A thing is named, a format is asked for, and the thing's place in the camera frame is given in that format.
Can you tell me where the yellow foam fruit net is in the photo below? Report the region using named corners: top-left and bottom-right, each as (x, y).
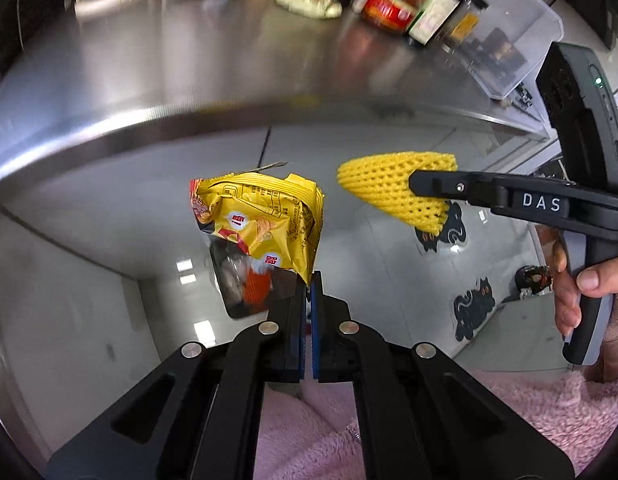
top-left (336, 152), bottom-right (458, 235)

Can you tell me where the yellow snack bag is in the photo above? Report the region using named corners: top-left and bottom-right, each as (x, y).
top-left (189, 172), bottom-right (324, 283)

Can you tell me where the metal trash bin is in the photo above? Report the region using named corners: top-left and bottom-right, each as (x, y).
top-left (209, 236), bottom-right (297, 320)

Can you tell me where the person's right hand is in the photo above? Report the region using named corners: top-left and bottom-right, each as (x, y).
top-left (536, 224), bottom-right (618, 382)

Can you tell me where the black cat floor sticker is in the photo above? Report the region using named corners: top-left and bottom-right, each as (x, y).
top-left (414, 202), bottom-right (468, 255)
top-left (453, 278), bottom-right (496, 341)

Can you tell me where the clear plastic storage tray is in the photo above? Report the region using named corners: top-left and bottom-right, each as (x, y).
top-left (440, 0), bottom-right (564, 101)

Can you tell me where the dark soy sauce bottle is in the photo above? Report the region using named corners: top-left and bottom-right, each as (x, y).
top-left (405, 0), bottom-right (488, 47)

